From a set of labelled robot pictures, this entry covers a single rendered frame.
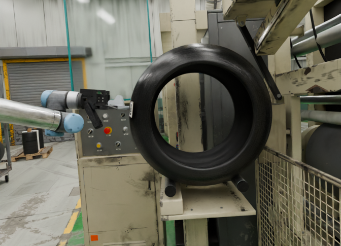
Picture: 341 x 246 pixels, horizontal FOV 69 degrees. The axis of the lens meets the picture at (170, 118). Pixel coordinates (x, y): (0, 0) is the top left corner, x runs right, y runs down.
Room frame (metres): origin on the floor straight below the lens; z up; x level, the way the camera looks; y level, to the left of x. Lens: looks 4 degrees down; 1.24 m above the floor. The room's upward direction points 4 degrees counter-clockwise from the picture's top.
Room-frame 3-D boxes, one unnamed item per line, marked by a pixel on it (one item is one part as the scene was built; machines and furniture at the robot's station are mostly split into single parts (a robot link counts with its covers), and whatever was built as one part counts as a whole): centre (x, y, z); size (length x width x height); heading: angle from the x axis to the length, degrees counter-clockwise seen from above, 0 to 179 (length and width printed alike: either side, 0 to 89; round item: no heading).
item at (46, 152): (6.70, 3.80, 0.38); 1.20 x 0.80 x 0.76; 19
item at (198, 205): (1.10, -0.12, 0.80); 0.37 x 0.36 x 0.02; 90
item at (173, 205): (1.10, 0.02, 0.84); 0.36 x 0.09 x 0.06; 0
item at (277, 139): (1.32, -0.50, 1.05); 0.20 x 0.15 x 0.30; 0
